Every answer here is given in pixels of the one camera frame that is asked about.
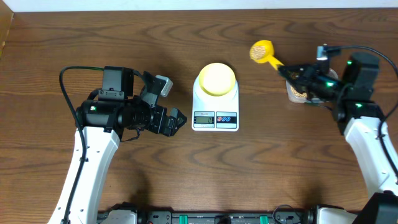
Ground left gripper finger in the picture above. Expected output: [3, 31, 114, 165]
[163, 116, 183, 136]
[169, 108, 187, 128]

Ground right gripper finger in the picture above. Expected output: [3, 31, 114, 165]
[278, 63, 317, 77]
[278, 72, 311, 93]

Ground yellow measuring scoop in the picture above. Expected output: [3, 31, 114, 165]
[249, 40, 283, 70]

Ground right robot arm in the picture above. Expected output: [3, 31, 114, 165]
[277, 52, 397, 223]

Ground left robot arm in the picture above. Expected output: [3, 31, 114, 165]
[49, 66, 187, 223]

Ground white digital kitchen scale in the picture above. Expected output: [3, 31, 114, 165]
[192, 77, 239, 132]

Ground soybeans in scoop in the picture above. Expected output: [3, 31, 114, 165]
[249, 45, 266, 60]

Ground pale yellow bowl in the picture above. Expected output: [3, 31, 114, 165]
[198, 63, 236, 96]

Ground soybeans pile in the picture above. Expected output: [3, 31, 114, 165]
[290, 86, 307, 98]

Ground clear plastic container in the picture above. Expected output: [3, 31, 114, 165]
[286, 82, 322, 103]

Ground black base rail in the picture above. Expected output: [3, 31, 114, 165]
[96, 202, 368, 224]

